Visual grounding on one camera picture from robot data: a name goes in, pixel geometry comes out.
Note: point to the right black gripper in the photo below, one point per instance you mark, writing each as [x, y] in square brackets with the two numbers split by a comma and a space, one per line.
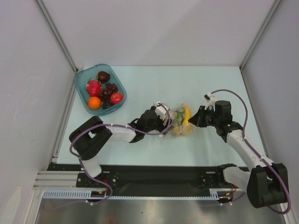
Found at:
[202, 117]

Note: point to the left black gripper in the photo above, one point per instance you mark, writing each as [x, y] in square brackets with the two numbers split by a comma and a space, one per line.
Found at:
[161, 128]

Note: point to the yellow fake banana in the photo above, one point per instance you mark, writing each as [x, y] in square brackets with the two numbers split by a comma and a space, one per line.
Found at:
[187, 115]

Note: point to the clear zip top bag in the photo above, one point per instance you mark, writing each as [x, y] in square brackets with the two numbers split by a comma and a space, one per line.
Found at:
[180, 123]

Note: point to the fake orange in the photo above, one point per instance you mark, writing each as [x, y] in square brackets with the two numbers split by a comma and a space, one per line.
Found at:
[94, 103]

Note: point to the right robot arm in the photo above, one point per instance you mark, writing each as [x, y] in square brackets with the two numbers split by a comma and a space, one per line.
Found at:
[265, 182]

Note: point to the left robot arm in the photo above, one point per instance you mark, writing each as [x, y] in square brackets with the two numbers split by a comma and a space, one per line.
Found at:
[90, 137]

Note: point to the small red fake apple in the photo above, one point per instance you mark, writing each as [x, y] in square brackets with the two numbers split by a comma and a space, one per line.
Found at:
[116, 97]

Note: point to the dark fake plum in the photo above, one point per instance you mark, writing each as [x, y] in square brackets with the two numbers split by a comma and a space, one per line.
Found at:
[106, 105]

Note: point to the purple fake grapes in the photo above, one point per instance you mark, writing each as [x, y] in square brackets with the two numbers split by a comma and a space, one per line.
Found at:
[107, 91]

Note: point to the dark red fake apple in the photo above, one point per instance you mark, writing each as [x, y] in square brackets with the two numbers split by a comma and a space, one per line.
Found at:
[103, 76]

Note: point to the teal plastic bin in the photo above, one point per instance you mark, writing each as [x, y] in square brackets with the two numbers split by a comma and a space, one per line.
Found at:
[84, 76]

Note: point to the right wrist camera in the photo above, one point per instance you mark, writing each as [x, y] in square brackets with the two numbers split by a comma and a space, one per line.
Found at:
[210, 101]

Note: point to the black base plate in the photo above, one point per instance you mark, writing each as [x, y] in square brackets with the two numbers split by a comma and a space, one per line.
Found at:
[157, 181]

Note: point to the right white cable duct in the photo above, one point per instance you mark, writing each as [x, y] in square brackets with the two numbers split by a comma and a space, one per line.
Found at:
[222, 194]

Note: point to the white cable duct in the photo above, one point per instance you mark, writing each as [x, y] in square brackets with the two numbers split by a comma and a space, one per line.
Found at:
[222, 194]
[74, 194]

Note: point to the aluminium rail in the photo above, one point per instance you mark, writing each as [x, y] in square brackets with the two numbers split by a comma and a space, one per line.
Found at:
[56, 180]

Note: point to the left white cable duct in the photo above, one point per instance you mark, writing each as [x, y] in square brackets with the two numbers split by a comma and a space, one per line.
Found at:
[74, 194]

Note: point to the right aluminium frame post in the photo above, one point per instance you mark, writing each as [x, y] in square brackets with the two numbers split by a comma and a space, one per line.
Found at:
[269, 16]

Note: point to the aluminium frame post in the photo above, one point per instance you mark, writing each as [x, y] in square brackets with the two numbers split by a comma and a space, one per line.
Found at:
[55, 32]
[269, 16]

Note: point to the left aluminium frame post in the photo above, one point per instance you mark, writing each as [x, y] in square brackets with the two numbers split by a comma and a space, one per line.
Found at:
[55, 32]

